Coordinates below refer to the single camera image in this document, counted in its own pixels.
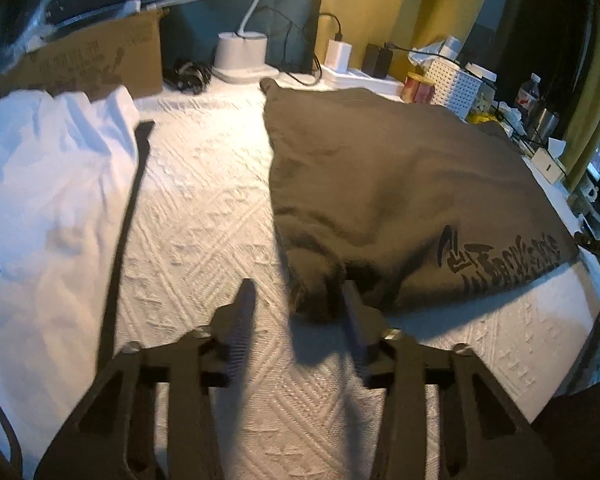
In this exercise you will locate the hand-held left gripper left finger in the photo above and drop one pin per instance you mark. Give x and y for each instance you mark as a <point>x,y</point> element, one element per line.
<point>244,330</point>

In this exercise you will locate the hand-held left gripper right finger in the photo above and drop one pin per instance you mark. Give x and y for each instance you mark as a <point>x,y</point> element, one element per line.
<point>356,325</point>

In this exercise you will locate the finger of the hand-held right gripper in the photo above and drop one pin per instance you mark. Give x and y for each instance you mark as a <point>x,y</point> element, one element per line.
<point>589,242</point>

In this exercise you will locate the brown t-shirt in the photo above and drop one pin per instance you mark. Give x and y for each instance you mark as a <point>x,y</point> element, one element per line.
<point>405,170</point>

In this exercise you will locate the white mug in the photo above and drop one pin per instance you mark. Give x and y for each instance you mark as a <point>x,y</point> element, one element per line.
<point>586,191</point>

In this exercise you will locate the beige tissue box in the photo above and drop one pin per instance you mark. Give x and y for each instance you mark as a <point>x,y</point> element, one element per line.
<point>547,165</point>

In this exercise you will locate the steel tumbler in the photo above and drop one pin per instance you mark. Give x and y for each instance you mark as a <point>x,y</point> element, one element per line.
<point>544,122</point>

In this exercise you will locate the narrow yellow curtain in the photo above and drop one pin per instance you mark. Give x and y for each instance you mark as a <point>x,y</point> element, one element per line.
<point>595,85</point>

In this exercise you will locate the clear plastic water bottle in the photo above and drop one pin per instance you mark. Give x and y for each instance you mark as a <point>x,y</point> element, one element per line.
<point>527,95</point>

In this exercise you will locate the yellow packet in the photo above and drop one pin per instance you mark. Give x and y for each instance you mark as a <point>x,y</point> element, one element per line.
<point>480,117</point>

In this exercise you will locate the white lidded jar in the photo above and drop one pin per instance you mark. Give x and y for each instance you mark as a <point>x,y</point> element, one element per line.
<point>482,71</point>

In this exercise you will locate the white perforated basket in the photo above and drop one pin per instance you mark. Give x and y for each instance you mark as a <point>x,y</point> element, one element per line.
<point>455,87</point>

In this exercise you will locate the red can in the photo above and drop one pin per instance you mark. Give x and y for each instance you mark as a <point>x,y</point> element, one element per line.
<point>417,90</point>

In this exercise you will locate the grey-capped bottle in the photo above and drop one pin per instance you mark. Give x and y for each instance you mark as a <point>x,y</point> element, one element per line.
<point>452,47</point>

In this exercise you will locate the white power strip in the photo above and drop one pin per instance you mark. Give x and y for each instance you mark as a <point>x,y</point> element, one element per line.
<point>360,82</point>

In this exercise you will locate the crumpled white tissue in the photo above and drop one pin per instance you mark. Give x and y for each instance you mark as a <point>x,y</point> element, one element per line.
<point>422,55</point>

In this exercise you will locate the white cloth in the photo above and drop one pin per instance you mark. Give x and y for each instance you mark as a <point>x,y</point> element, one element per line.
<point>45,160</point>

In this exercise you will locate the black charger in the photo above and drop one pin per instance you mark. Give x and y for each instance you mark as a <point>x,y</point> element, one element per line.
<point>377,60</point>

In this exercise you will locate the white charger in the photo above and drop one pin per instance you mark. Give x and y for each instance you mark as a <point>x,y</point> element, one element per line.
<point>339,55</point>

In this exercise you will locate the white desk lamp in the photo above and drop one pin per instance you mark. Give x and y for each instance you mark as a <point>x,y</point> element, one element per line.
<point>242,52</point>

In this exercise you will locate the brown cardboard box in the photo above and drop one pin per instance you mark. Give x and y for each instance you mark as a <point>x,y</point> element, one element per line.
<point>80,60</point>

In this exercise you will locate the wide yellow curtain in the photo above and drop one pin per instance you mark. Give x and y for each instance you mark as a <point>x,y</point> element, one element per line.
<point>380,0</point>

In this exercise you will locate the wide teal curtain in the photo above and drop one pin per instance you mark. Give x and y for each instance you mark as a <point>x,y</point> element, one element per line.
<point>200,5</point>

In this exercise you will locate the tablet screen in plastic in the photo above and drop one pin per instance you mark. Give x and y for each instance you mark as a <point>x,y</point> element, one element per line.
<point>40,25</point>

